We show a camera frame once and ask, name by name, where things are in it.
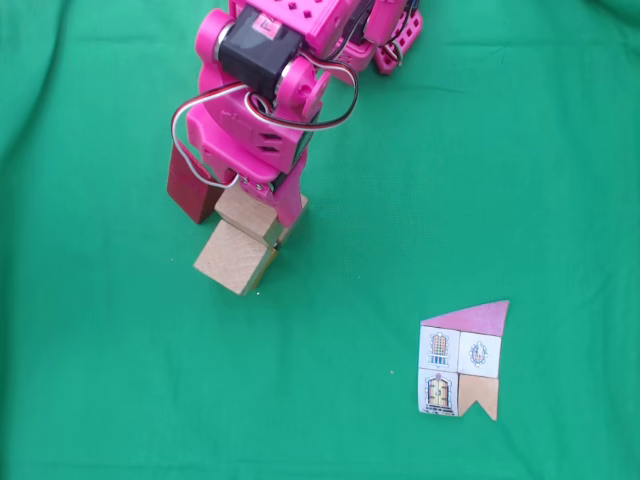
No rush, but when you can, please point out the green cloth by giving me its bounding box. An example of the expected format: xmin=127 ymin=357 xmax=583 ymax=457
xmin=0 ymin=0 xmax=640 ymax=480

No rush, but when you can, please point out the wooden cube round window print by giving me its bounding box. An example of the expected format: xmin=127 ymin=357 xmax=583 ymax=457
xmin=193 ymin=219 xmax=280 ymax=297

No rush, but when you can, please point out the red triangular roof block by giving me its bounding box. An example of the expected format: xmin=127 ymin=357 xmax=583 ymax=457
xmin=166 ymin=143 xmax=225 ymax=225

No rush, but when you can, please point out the white red black servo cable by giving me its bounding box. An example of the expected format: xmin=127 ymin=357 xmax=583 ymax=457
xmin=246 ymin=55 xmax=361 ymax=133
xmin=170 ymin=83 xmax=252 ymax=189

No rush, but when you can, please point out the yellow notched wooden block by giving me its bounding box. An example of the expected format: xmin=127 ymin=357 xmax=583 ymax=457
xmin=253 ymin=246 xmax=280 ymax=292

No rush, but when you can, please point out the wooden cube tall window print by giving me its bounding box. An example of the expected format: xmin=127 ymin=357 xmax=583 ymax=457
xmin=214 ymin=187 xmax=286 ymax=246

